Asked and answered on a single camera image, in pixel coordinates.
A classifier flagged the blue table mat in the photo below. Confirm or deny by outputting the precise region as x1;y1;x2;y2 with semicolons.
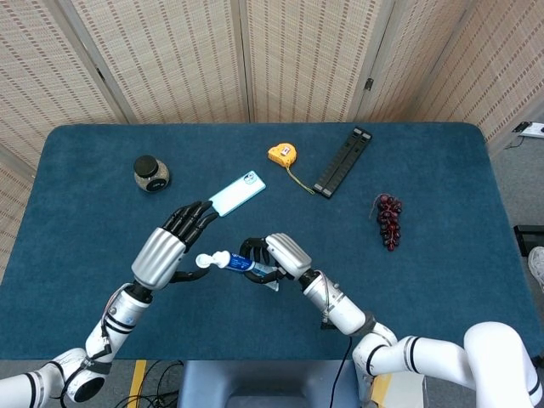
0;122;544;362

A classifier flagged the black floor cable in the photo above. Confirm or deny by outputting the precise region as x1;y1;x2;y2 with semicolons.
113;360;184;408

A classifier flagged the light blue smartphone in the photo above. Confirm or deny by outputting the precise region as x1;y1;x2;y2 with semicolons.
208;170;267;218

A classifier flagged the black folding stand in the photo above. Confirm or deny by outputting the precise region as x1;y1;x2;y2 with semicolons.
313;127;373;199

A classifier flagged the dark red grape bunch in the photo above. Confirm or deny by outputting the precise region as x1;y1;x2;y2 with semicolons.
368;193;404;252

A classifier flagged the yellow tape measure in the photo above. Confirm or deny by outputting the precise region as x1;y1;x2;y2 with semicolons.
267;143;316;196

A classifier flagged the white power strip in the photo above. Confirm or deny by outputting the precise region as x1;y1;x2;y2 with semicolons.
512;121;544;139

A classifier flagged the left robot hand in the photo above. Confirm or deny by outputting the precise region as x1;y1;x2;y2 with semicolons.
130;200;220;292

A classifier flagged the glass jar with black lid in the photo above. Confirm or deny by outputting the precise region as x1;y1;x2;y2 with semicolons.
133;155;171;194

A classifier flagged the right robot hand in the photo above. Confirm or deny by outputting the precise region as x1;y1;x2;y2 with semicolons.
239;232;313;286

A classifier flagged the grey blue chair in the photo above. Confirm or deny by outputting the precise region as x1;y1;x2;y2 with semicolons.
176;360;361;408

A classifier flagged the woven folding screen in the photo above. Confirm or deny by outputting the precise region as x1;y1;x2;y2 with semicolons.
0;0;544;264

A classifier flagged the black box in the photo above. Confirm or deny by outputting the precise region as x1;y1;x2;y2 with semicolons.
513;224;544;256

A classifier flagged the blue white toothpaste tube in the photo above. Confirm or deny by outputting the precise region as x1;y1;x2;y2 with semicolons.
195;250;281;293

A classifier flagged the yellow floor tape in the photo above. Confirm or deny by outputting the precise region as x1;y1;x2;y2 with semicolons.
127;360;148;408

